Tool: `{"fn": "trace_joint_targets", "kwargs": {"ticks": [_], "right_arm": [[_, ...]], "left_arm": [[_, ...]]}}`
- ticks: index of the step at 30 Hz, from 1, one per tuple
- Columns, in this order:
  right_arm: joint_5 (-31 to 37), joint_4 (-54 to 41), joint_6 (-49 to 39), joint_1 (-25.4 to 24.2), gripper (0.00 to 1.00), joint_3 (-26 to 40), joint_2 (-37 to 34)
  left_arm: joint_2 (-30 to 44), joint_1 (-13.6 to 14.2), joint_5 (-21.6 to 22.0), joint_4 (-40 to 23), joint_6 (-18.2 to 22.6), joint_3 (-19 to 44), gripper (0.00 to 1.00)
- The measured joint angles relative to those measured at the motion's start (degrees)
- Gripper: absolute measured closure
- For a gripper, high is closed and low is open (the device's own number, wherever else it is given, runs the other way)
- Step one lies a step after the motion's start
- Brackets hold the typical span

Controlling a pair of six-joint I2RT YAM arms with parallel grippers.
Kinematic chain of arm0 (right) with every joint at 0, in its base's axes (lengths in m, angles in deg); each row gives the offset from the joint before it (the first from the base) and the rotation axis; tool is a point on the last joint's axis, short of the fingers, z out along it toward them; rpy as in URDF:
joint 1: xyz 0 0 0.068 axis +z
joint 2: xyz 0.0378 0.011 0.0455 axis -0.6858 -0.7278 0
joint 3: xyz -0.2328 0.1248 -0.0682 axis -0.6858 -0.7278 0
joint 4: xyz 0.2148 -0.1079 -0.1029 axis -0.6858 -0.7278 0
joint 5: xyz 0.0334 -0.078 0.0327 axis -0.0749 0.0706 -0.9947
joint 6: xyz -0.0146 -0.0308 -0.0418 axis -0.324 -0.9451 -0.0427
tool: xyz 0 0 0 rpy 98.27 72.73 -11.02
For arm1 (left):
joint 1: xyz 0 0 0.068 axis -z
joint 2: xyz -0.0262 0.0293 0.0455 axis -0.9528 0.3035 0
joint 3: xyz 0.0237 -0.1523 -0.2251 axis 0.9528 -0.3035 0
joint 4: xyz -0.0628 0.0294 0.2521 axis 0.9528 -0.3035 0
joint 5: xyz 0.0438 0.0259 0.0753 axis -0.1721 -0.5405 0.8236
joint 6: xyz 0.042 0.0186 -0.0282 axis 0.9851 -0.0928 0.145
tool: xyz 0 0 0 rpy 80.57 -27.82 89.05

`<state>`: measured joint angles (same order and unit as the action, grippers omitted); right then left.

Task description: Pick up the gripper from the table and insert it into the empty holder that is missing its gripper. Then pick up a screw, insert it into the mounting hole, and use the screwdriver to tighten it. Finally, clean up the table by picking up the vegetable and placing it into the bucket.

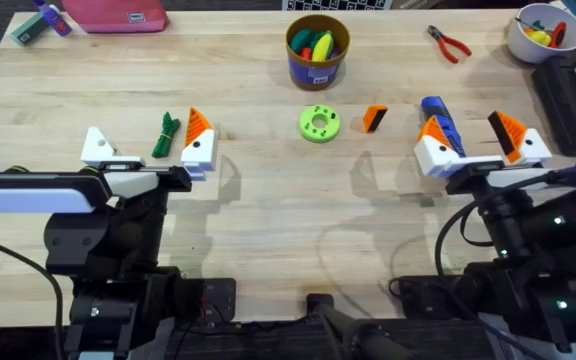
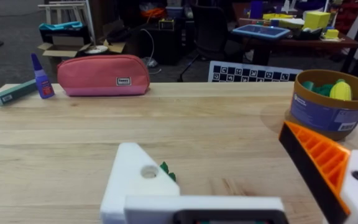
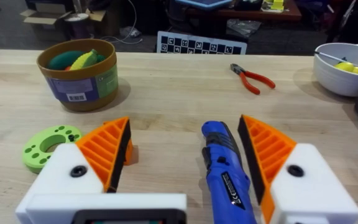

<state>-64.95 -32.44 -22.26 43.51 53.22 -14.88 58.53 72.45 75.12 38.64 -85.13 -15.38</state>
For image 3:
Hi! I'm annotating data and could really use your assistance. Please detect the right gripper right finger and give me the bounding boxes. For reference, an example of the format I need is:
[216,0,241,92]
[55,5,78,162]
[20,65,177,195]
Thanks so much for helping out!
[237,114,358,224]

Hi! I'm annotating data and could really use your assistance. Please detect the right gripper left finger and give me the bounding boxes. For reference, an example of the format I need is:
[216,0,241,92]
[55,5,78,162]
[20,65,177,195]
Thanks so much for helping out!
[15,116,132,224]

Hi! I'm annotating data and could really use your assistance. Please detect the blue electric screwdriver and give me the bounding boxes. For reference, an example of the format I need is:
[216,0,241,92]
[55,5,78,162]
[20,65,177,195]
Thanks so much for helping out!
[201,120,258,224]

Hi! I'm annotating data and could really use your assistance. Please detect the green disc with holes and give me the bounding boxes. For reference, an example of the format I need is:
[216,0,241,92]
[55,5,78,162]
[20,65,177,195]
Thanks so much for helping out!
[22,124,83,174]

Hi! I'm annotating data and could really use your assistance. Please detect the brown tub with toys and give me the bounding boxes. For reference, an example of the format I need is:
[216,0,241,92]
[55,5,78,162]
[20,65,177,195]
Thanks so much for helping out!
[36,38,119,113]

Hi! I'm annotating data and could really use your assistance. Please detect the white bowl with small items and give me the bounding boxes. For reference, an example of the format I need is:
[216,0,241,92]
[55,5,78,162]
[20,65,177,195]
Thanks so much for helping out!
[313,42,358,98]

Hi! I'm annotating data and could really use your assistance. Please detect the cardboard box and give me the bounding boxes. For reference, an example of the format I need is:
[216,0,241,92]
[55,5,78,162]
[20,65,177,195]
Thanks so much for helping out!
[20,2,107,42]

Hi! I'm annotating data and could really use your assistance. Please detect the black and white marker board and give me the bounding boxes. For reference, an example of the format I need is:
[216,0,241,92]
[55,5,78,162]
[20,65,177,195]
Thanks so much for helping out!
[156,30,248,56]

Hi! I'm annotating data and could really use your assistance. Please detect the brown wooden table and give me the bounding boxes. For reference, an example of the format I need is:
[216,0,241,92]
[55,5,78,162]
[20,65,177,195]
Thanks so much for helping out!
[186,0,303,22]

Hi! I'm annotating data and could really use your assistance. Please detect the red-handled pliers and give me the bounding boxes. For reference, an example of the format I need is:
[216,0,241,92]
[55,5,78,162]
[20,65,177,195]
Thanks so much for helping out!
[229,63,277,96]

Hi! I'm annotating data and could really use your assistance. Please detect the white cable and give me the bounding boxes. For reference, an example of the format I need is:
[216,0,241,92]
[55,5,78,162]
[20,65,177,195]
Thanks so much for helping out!
[100,0,144,45]

